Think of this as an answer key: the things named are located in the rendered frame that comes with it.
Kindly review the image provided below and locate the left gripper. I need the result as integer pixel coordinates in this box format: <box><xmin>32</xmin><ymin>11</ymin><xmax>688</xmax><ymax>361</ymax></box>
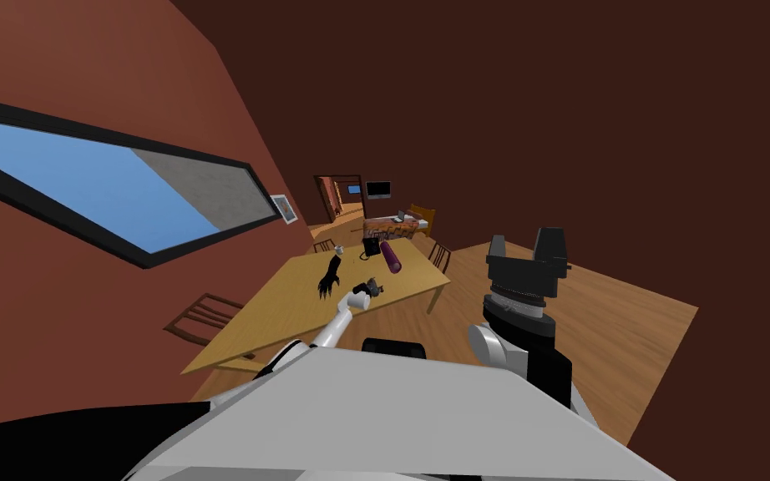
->
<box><xmin>352</xmin><ymin>278</ymin><xmax>386</xmax><ymax>300</ymax></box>

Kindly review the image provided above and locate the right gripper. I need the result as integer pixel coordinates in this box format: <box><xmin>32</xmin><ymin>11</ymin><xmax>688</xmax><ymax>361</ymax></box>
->
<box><xmin>484</xmin><ymin>226</ymin><xmax>573</xmax><ymax>301</ymax></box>

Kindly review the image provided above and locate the purple cylinder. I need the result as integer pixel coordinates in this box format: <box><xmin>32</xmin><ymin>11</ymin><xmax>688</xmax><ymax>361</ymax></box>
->
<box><xmin>378</xmin><ymin>240</ymin><xmax>403</xmax><ymax>276</ymax></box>

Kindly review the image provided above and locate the black claw-shaped object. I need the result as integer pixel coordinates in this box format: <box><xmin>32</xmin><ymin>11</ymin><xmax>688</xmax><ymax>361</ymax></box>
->
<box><xmin>317</xmin><ymin>254</ymin><xmax>343</xmax><ymax>301</ymax></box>

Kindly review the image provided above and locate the bed with patterned cover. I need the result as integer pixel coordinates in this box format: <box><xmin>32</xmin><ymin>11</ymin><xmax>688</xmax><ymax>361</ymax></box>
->
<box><xmin>362</xmin><ymin>210</ymin><xmax>421</xmax><ymax>242</ymax></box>

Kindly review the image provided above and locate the light wooden table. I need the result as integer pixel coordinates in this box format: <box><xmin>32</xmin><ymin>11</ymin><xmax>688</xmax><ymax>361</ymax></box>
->
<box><xmin>180</xmin><ymin>236</ymin><xmax>453</xmax><ymax>377</ymax></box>

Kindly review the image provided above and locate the brown open door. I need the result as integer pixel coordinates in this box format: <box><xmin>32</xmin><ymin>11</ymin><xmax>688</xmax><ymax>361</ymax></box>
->
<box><xmin>313</xmin><ymin>174</ymin><xmax>367</xmax><ymax>225</ymax></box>

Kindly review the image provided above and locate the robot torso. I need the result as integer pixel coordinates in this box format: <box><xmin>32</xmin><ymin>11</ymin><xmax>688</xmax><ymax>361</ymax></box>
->
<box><xmin>120</xmin><ymin>337</ymin><xmax>677</xmax><ymax>481</ymax></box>

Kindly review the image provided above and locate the black-framed window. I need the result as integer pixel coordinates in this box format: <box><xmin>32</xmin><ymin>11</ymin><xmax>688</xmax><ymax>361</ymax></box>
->
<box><xmin>0</xmin><ymin>93</ymin><xmax>281</xmax><ymax>271</ymax></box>

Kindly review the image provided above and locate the white-framed wall picture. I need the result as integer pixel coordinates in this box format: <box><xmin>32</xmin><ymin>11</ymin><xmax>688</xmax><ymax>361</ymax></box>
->
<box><xmin>270</xmin><ymin>193</ymin><xmax>299</xmax><ymax>225</ymax></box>

